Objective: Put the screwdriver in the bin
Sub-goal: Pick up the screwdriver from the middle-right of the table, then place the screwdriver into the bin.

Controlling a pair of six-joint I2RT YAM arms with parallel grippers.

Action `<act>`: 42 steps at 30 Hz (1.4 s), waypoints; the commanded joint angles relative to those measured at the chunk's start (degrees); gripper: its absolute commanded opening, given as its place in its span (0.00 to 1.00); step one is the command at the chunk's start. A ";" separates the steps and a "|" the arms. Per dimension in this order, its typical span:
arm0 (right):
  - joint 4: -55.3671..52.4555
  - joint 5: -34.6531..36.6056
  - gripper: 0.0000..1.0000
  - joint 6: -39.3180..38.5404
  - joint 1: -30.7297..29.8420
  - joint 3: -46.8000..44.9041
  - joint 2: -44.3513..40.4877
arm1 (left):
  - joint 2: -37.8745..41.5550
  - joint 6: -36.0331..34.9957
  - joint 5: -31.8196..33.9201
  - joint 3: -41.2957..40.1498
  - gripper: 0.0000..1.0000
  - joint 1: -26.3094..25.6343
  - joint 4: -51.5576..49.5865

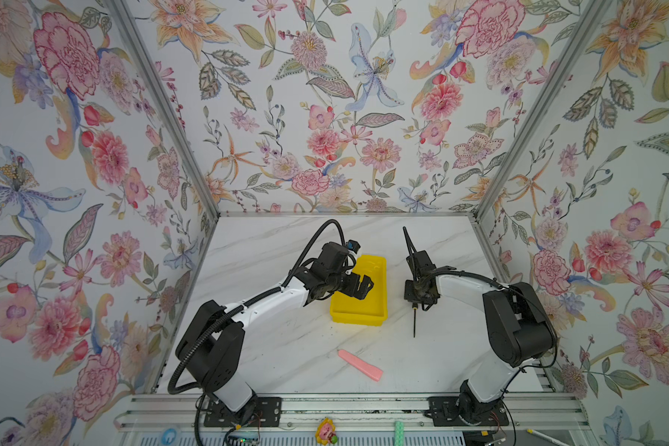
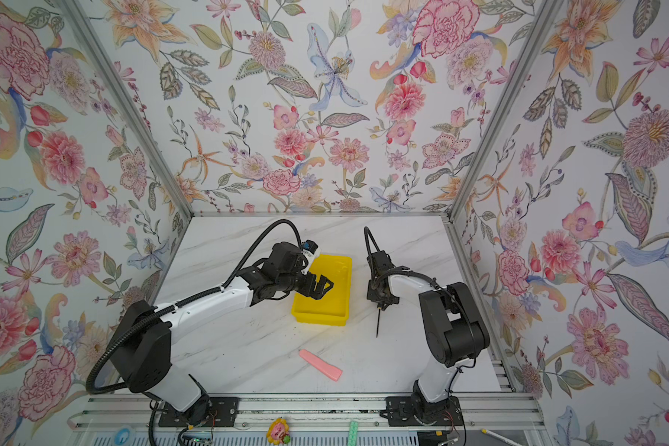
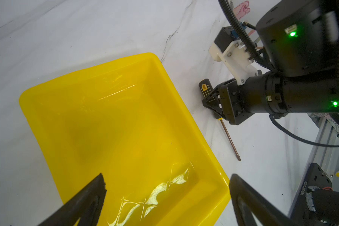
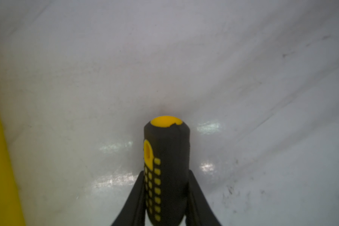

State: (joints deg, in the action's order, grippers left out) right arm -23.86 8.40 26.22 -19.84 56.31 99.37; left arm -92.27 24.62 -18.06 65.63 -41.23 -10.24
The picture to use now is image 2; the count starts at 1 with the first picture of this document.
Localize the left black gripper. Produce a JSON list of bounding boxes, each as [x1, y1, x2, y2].
[[276, 268, 336, 295]]

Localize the black screwdriver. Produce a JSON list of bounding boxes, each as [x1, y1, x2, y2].
[[375, 306, 382, 338]]

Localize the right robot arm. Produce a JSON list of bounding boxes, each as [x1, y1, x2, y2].
[[363, 228, 491, 427]]

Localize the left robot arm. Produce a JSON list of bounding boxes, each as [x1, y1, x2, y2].
[[85, 219, 334, 426]]

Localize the yellow plastic bin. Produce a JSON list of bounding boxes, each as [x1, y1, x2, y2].
[[291, 255, 353, 326]]

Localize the pink plastic wedge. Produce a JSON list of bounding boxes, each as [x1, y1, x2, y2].
[[298, 349, 343, 382]]

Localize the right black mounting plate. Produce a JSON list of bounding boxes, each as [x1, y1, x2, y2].
[[379, 395, 464, 429]]

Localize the black mounting plate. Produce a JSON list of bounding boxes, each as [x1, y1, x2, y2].
[[379, 395, 464, 429], [157, 397, 240, 429]]

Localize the green plastic strip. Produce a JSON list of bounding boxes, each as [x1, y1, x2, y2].
[[347, 421, 359, 446]]

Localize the pink yellow flower toy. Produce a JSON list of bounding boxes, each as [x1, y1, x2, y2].
[[266, 418, 292, 445]]

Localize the white pen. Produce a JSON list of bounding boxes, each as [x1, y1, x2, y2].
[[481, 429, 523, 446]]

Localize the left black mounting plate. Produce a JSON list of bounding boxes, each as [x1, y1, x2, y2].
[[157, 397, 240, 429]]

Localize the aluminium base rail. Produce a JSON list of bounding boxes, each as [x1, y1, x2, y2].
[[67, 392, 546, 433]]

